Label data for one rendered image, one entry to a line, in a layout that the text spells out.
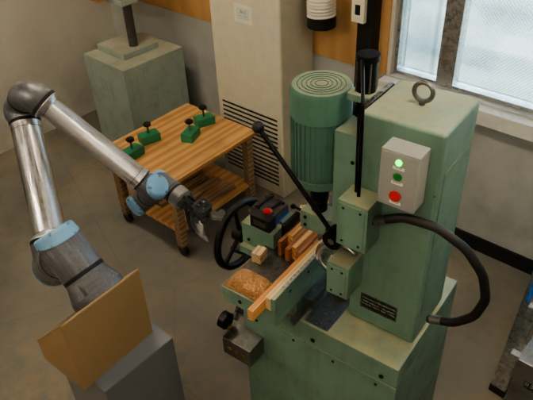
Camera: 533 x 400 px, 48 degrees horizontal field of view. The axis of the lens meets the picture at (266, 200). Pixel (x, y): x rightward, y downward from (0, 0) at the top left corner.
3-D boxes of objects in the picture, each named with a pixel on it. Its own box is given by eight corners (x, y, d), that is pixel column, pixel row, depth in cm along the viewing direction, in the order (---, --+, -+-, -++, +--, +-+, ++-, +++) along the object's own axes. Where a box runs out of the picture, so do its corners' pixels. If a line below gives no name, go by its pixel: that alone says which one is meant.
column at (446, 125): (381, 272, 203) (401, 77, 160) (442, 299, 192) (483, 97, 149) (347, 313, 188) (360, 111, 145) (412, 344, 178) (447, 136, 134)
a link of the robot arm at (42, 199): (44, 284, 202) (-1, 82, 215) (34, 293, 216) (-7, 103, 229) (88, 275, 210) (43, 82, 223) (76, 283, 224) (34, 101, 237)
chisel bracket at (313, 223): (312, 218, 198) (312, 198, 193) (348, 233, 191) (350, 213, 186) (299, 230, 193) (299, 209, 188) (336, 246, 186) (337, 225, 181)
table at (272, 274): (301, 195, 233) (301, 182, 229) (370, 222, 218) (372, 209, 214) (199, 287, 195) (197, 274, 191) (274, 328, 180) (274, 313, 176)
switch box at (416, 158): (387, 189, 153) (393, 136, 143) (423, 202, 148) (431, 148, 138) (375, 201, 149) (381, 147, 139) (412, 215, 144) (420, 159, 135)
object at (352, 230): (350, 227, 168) (352, 183, 159) (378, 238, 164) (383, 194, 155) (334, 243, 163) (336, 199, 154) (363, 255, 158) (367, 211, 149)
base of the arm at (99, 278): (82, 309, 187) (63, 283, 187) (70, 315, 203) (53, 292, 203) (129, 274, 198) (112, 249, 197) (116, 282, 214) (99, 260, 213)
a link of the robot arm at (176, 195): (166, 206, 243) (182, 194, 249) (175, 213, 242) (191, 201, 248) (169, 192, 237) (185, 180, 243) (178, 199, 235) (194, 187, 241)
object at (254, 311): (358, 203, 217) (359, 194, 215) (363, 205, 216) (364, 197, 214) (247, 318, 175) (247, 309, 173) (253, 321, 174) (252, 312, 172)
